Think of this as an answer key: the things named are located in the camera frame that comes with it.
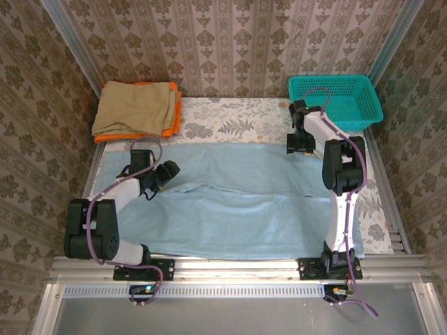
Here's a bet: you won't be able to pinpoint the grey metal panel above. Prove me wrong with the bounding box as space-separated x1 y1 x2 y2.
33 282 447 335

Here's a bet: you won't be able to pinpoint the teal plastic basket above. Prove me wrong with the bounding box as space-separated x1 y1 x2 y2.
288 75 384 132

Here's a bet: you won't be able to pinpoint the black connector box yellow plug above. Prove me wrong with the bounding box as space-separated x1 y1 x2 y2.
323 284 352 303

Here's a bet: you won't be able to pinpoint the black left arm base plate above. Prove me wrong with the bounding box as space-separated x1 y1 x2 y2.
113 258 175 282

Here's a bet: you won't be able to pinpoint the white slotted cable duct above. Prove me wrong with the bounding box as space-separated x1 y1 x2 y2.
62 284 325 299

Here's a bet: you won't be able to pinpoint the aluminium front rail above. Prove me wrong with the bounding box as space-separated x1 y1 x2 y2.
48 254 429 283

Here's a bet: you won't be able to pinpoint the aluminium corner post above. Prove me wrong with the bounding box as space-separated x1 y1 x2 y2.
366 0 425 88
38 0 105 98

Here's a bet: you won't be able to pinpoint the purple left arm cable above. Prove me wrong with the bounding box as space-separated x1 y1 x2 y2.
85 137 165 308

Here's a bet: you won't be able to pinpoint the tan trousers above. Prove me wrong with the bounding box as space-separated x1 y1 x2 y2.
91 80 179 137

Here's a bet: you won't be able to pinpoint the stack of tan orange towels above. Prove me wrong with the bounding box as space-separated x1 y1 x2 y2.
94 82 183 144

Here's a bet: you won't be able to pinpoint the light blue trousers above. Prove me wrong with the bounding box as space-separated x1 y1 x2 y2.
94 142 366 261

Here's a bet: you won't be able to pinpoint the floral patterned table cover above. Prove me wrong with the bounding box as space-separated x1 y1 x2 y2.
94 96 395 259

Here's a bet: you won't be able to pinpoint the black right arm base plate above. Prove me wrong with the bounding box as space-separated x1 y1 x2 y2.
298 257 363 281

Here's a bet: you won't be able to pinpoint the black connector box green light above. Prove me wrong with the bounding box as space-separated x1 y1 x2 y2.
129 284 158 303

